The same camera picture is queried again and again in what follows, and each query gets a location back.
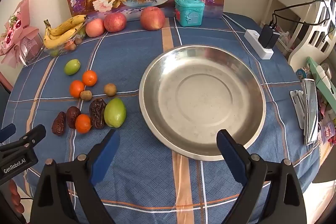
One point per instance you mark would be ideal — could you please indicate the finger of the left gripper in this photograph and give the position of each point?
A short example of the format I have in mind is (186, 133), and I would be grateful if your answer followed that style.
(7, 132)
(27, 141)

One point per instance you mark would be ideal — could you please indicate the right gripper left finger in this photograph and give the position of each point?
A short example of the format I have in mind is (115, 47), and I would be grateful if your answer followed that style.
(52, 202)

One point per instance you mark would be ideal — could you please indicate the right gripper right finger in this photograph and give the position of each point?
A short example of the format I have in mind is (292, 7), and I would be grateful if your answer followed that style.
(284, 202)

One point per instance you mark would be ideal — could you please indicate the orange tangerine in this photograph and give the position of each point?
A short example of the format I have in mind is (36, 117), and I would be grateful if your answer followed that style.
(83, 124)
(76, 87)
(89, 78)

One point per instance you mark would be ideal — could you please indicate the brown longan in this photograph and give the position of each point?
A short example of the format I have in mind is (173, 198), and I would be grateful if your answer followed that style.
(86, 95)
(110, 89)

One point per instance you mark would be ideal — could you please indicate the large wrinkled dried date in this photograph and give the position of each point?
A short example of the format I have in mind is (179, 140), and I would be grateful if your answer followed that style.
(96, 111)

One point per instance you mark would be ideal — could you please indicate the small green jujube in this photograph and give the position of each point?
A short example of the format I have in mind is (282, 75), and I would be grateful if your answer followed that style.
(72, 67)

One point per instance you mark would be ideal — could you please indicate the large green jujube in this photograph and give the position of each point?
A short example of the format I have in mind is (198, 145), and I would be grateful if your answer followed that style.
(115, 113)

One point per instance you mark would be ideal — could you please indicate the person's left hand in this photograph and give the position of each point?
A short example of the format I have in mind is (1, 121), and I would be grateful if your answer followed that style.
(15, 197)

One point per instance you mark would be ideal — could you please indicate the pink wrapped flower bouquet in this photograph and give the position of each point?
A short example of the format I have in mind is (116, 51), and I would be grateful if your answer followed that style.
(21, 43)

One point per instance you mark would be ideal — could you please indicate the bunch of yellow bananas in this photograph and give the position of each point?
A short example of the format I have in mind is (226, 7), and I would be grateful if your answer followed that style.
(61, 31)

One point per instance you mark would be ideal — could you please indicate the clear plastic fruit tray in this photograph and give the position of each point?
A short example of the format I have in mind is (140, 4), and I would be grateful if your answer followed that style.
(70, 45)

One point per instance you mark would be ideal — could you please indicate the white folding phone stand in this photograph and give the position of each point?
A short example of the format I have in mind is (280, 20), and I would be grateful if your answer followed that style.
(299, 106)

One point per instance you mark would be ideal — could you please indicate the smartphone on stand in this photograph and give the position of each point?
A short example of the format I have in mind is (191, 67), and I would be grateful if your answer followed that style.
(311, 111)

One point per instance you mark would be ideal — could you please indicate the green board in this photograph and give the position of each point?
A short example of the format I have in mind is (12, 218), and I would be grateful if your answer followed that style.
(322, 82)

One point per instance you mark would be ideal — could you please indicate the pale pink apple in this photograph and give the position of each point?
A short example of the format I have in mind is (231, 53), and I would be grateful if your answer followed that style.
(95, 28)

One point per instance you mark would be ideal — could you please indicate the round stainless steel plate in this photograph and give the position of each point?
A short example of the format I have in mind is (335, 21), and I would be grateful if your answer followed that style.
(189, 93)

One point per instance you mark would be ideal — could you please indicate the red apple middle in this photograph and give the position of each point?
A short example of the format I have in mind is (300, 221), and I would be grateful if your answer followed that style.
(115, 22)

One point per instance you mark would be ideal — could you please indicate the red apple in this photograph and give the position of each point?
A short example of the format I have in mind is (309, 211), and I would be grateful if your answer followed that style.
(115, 22)
(152, 18)

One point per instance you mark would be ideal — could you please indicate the black power adapter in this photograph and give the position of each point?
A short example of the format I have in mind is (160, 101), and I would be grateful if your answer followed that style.
(269, 35)

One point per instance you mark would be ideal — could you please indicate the white power strip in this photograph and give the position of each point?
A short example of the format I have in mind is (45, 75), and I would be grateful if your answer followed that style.
(252, 37)

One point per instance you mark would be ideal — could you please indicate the red apple right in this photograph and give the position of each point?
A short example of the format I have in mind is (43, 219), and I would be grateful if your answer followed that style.
(152, 18)

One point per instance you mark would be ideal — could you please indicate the white wooden shelf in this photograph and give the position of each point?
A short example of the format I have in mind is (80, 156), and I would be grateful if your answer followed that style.
(314, 35)

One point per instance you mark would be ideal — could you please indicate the teal tin box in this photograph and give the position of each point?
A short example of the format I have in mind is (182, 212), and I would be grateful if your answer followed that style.
(189, 13)

